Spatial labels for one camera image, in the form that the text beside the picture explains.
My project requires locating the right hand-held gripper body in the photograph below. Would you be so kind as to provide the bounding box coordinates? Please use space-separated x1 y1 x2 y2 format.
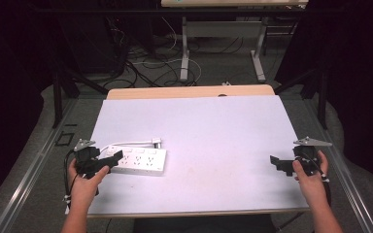
292 136 333 178

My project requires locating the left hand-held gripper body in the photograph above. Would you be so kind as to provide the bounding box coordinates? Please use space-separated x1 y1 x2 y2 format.
73 138 102 180

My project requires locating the white power strip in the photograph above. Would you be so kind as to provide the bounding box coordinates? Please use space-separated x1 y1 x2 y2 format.
104 145 168 178

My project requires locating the person's right hand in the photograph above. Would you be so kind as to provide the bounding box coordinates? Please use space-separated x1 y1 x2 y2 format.
291 150 330 208

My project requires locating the person's left hand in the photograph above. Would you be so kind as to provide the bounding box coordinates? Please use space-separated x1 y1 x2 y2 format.
67 158 111 210

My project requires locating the black metal stand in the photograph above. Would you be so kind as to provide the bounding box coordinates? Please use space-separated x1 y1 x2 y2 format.
273 66 330 131
50 56 110 130

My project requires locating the white table mat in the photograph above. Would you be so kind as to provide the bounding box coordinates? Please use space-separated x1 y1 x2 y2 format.
86 94 311 216

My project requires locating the wooden table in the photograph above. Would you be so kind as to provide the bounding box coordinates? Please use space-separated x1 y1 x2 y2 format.
86 83 311 219

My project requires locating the person's dark lap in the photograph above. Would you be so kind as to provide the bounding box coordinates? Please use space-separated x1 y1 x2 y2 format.
132 213 278 233

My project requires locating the white power strip cable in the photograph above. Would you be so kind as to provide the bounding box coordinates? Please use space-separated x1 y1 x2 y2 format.
98 137 163 155

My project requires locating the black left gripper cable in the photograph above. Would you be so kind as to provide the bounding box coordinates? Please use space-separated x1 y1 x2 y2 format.
63 149 80 210

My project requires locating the metal floor rail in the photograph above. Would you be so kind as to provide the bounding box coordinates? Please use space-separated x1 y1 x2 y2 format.
300 96 373 233
0 96 79 233

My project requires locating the tangle of floor cables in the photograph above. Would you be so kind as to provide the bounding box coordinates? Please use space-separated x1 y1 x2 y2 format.
105 16 245 89

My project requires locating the white metal desk frame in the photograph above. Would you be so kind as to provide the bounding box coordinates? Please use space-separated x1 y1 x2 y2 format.
159 0 309 83

